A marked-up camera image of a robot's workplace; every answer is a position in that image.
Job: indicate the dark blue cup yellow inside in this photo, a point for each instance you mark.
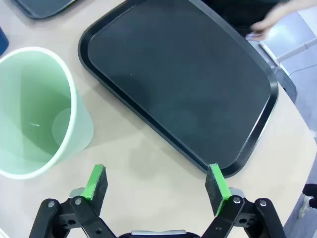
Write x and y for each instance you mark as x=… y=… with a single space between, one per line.
x=3 y=41

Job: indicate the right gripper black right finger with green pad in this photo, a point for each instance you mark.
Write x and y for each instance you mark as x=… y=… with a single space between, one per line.
x=218 y=193

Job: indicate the black plastic serving tray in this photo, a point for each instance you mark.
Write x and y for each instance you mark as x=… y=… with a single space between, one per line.
x=178 y=74
x=47 y=8

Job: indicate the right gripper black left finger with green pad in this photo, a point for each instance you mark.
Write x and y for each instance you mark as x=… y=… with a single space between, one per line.
x=95 y=193

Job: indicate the person's left hand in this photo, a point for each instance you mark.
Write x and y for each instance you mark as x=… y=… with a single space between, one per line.
x=266 y=26

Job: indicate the person in black t-shirt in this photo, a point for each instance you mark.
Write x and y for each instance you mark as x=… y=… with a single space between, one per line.
x=235 y=15

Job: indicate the white table with white legs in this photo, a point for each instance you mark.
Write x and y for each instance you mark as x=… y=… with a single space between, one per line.
x=292 y=50

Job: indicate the tall pale green cup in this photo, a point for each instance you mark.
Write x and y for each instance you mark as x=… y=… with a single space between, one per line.
x=37 y=111

